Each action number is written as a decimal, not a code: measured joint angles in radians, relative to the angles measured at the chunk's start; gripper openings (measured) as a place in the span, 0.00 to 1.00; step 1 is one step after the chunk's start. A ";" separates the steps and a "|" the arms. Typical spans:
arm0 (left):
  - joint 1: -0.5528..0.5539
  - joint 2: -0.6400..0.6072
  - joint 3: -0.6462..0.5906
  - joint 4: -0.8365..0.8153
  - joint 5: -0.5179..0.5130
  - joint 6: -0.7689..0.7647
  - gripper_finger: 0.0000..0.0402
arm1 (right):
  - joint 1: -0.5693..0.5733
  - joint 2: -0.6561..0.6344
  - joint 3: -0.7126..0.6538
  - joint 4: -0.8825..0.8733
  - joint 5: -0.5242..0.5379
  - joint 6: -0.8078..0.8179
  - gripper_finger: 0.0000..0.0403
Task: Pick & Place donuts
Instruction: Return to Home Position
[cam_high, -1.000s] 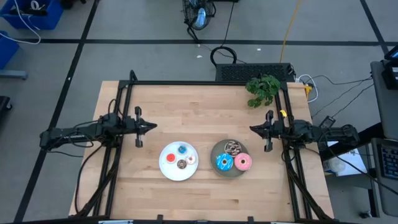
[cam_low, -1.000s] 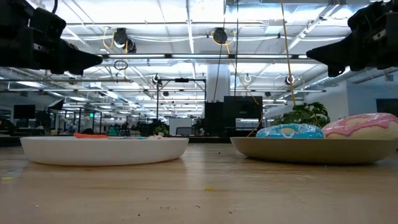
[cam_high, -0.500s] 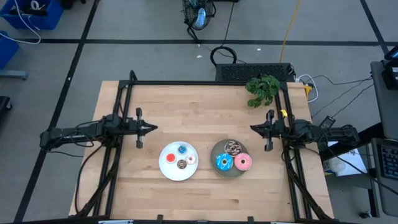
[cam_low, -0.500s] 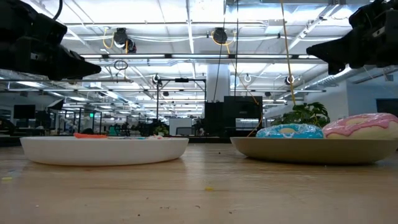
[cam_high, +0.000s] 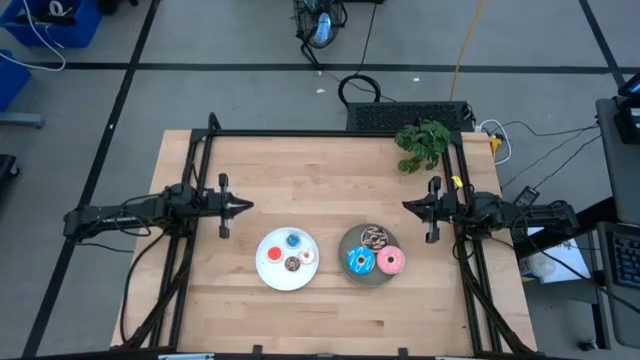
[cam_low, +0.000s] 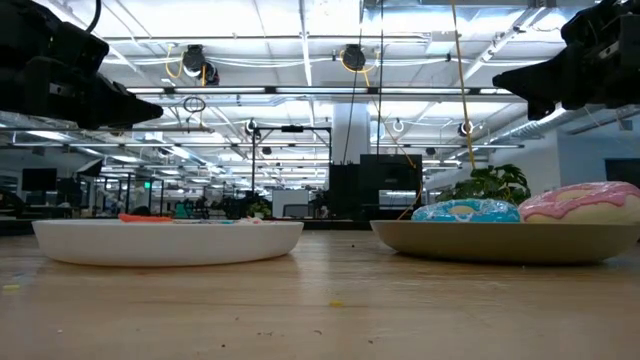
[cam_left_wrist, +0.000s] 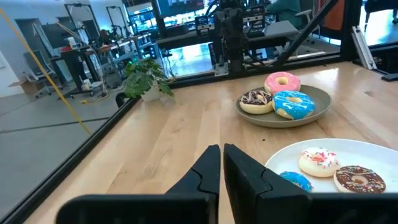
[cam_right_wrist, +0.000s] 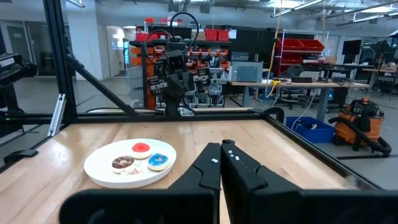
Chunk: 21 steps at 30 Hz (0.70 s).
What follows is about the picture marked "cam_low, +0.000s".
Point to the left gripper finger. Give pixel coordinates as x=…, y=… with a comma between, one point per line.
x=122, y=107

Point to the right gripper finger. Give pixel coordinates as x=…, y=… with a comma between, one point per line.
x=545, y=80
x=539, y=110

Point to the pink frosted donut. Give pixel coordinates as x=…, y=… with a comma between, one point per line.
x=590, y=200

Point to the orange frosted donut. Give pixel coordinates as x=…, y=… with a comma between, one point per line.
x=145, y=218

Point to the blue frosted donut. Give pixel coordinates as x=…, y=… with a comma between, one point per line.
x=440, y=212

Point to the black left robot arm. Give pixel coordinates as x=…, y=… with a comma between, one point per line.
x=15, y=25

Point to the potted green plant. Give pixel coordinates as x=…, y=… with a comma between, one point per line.
x=495, y=182

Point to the small dark monitor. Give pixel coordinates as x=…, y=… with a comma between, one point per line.
x=39, y=180

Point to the grey plate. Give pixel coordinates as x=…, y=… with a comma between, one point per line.
x=500, y=245

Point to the white plate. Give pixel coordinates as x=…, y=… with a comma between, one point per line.
x=165, y=245

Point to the small background plant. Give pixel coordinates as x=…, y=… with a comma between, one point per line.
x=259, y=209

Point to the white square column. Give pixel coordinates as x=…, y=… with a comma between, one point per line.
x=350, y=135

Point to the black cabinet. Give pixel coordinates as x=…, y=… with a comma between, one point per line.
x=350, y=192

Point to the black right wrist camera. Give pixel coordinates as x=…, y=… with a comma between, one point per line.
x=590, y=25

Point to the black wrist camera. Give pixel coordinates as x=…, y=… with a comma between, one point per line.
x=590, y=25
x=80, y=50

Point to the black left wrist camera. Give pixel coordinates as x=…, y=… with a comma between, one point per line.
x=80, y=50

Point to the wall-mounted dark screen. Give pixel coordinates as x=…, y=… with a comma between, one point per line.
x=622, y=170

